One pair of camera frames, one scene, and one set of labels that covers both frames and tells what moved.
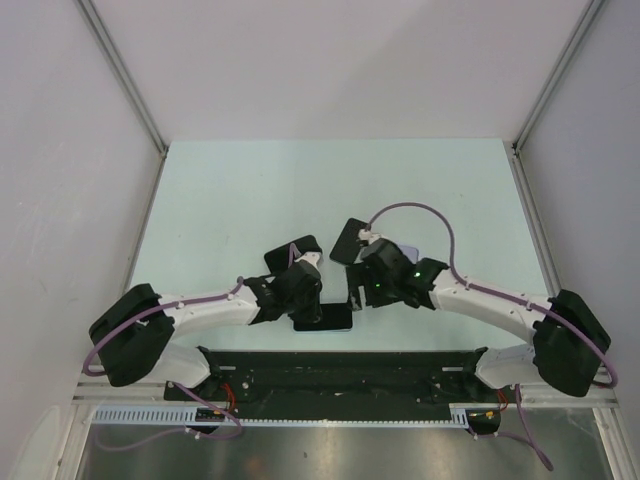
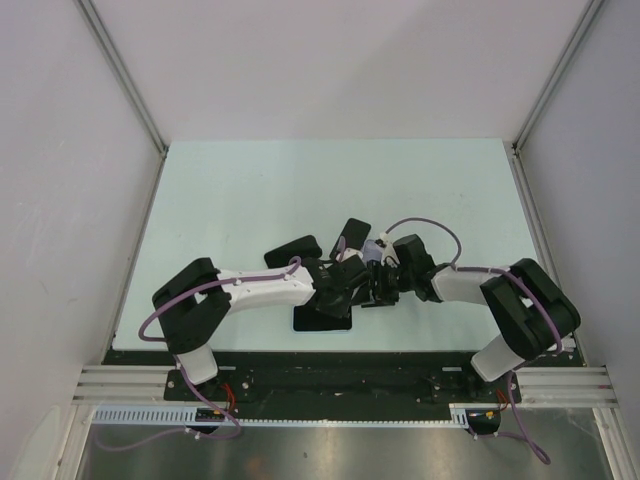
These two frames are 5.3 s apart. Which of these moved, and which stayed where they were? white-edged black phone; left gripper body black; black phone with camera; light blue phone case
Moved: left gripper body black
Stayed: white-edged black phone; black phone with camera; light blue phone case
